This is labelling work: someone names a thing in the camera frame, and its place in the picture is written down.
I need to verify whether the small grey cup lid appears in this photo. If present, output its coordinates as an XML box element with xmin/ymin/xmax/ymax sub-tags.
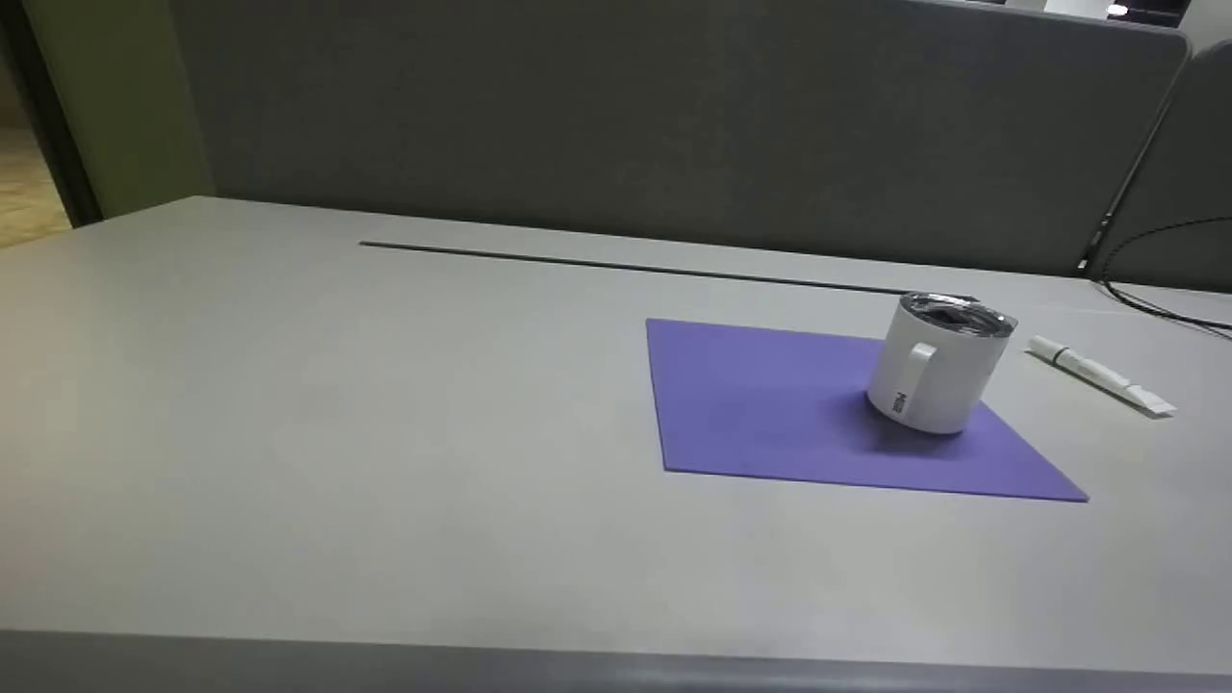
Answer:
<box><xmin>898</xmin><ymin>290</ymin><xmax>1021</xmax><ymax>341</ymax></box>

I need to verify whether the purple rectangular mat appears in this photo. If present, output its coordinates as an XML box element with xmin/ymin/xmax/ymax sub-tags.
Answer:
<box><xmin>642</xmin><ymin>317</ymin><xmax>1092</xmax><ymax>507</ymax></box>

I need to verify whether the wide grey partition panel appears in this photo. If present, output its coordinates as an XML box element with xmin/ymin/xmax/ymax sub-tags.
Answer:
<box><xmin>170</xmin><ymin>0</ymin><xmax>1189</xmax><ymax>278</ymax></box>

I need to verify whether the white marker pen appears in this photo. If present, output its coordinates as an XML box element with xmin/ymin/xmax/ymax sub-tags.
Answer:
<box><xmin>1024</xmin><ymin>331</ymin><xmax>1179</xmax><ymax>418</ymax></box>

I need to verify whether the narrow grey partition panel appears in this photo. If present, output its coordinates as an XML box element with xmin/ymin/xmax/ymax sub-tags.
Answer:
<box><xmin>1088</xmin><ymin>36</ymin><xmax>1232</xmax><ymax>293</ymax></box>

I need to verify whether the white cup with handle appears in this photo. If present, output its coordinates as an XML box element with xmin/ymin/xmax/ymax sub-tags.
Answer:
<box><xmin>862</xmin><ymin>304</ymin><xmax>1016</xmax><ymax>438</ymax></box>

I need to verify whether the thin black cable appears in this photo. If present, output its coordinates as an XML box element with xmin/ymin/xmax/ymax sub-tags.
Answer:
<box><xmin>1074</xmin><ymin>49</ymin><xmax>1232</xmax><ymax>334</ymax></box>

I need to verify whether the dark door frame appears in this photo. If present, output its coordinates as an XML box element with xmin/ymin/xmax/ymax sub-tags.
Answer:
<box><xmin>0</xmin><ymin>0</ymin><xmax>106</xmax><ymax>232</ymax></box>

